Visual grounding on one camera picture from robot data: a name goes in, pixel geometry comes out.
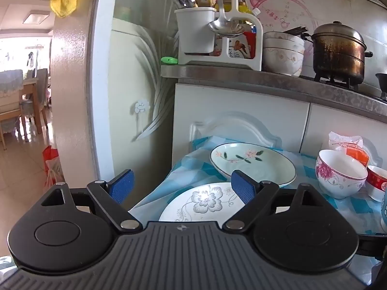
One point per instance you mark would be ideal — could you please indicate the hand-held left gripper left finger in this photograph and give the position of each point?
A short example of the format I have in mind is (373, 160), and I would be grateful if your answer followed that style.
(122, 185)

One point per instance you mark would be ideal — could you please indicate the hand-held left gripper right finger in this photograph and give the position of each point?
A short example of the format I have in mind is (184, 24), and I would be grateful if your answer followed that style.
(243, 187)

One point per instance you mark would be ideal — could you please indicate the white plate pink flower print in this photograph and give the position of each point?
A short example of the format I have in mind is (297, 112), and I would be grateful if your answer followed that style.
(257, 169)

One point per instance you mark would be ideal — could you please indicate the grey speckled bowl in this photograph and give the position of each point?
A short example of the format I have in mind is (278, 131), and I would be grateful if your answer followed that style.
(384, 205)

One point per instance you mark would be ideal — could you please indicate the white plate grey flower print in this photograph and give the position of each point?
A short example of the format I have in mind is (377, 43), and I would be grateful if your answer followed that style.
(193, 202)

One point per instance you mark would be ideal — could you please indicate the red bowl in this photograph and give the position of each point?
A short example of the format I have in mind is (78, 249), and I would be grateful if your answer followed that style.
(376, 184)

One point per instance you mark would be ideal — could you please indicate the white bowl pink flower print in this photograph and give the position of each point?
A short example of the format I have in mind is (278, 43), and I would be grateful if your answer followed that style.
(335, 181)

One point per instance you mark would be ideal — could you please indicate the blue checked tablecloth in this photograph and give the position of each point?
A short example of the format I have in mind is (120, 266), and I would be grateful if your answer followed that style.
(187, 169)

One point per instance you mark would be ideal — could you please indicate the white cabinet door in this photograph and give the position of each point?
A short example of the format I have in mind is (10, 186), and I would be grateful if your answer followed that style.
(341, 120)
(226, 105)

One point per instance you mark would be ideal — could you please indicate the orange and white tissue pack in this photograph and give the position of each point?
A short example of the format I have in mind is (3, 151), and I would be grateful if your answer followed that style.
(353, 151)

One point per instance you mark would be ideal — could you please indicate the white floral refrigerator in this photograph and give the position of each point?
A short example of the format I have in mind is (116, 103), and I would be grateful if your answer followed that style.
(136, 81)

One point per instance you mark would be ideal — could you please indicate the grey kitchen countertop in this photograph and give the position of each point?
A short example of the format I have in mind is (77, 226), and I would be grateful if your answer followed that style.
(272, 84)

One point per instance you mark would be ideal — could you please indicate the white utensil rack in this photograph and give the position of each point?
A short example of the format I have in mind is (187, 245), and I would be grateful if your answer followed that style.
(242, 62)

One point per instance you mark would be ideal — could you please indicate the large floral bowl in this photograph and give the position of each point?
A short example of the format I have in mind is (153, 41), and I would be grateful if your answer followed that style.
(282, 63)

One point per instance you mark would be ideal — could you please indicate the wooden chair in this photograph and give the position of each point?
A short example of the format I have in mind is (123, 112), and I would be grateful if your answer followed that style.
(40, 84)

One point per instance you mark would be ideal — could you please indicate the green plastic item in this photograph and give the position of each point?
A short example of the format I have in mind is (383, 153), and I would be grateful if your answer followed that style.
(169, 60)

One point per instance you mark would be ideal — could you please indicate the wooden dining table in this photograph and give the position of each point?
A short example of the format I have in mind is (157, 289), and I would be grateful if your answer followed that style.
(30, 87)

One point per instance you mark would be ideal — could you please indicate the black gas stove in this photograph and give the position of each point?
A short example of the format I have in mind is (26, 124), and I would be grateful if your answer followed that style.
(332, 80)

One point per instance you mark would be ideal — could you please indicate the red seasoning packet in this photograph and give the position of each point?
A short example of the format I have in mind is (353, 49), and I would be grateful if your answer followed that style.
(242, 46)

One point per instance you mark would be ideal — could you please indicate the chair with lace cover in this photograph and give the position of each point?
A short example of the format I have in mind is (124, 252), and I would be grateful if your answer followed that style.
(10, 96)

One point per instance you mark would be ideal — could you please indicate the white stacked bowl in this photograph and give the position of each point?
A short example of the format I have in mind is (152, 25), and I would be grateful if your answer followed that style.
(281, 40)

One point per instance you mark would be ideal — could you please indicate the steel ladle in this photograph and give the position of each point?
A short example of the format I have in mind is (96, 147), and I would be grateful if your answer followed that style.
(226, 27)

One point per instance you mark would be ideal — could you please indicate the brown steamer pot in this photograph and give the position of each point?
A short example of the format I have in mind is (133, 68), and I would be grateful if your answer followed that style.
(337, 54)

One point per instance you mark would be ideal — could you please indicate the white utensil cup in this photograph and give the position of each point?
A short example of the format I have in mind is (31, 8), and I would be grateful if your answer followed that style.
(195, 30)

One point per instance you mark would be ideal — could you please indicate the dark chopsticks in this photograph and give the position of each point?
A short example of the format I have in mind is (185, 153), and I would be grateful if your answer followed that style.
(294, 30)

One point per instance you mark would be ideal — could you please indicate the black wok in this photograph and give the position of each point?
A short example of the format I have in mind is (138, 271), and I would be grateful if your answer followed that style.
(382, 81)

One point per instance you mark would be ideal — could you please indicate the yellow bottle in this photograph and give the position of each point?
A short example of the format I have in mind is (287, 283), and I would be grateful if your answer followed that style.
(245, 6)

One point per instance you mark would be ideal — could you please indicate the ceiling lamp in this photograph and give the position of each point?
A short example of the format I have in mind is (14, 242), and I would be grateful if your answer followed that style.
(36, 17)

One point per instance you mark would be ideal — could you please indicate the pink wall sticker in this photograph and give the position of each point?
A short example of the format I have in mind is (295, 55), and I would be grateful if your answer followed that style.
(281, 9)

